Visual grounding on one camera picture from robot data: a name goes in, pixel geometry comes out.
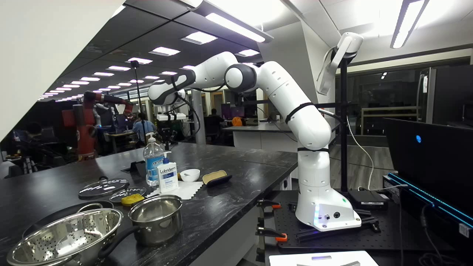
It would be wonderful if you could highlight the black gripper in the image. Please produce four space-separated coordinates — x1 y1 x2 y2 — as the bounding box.
158 100 184 149

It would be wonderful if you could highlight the small white pump lotion bottle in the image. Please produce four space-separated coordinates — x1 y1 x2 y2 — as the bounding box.
156 149 180 195

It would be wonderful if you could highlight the clear water bottle blue label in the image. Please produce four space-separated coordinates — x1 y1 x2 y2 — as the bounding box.
143 131 167 189

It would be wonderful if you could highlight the person in blue shirt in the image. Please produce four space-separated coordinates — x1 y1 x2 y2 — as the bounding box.
131 111 156 145

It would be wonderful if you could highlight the small white bowl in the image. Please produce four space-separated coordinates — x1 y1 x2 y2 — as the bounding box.
177 167 202 183

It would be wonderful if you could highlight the tan and black scrub sponge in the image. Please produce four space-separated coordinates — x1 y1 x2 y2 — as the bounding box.
200 168 233 187

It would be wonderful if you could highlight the yellow sponge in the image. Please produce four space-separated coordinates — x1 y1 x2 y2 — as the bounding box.
119 192 146 208

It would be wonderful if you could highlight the black clamp orange tip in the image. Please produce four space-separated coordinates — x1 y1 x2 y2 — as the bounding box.
255 198 283 214
255 218 289 247

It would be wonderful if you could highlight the long ceiling light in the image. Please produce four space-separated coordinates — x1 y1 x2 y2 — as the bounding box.
390 0 427 50
175 0 273 44

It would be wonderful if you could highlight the steel perforated colander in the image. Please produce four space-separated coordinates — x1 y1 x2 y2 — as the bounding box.
4 202 124 266

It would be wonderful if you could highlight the white marker paper sheet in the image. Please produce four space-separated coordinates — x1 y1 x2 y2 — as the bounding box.
267 249 381 266

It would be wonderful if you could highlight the black box at stand base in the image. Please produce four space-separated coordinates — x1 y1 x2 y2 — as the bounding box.
345 187 390 208

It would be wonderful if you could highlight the black monitor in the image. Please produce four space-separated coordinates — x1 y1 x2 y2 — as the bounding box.
382 116 473 248

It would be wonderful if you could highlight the steel saucepan black handle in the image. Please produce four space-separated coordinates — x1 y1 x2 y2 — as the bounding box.
97 193 184 260

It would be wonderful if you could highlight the black camera stand pole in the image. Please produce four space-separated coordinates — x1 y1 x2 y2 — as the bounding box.
335 53 351 195

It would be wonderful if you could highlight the white camera on stand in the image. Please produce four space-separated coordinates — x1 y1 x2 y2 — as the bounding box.
329 31 365 71

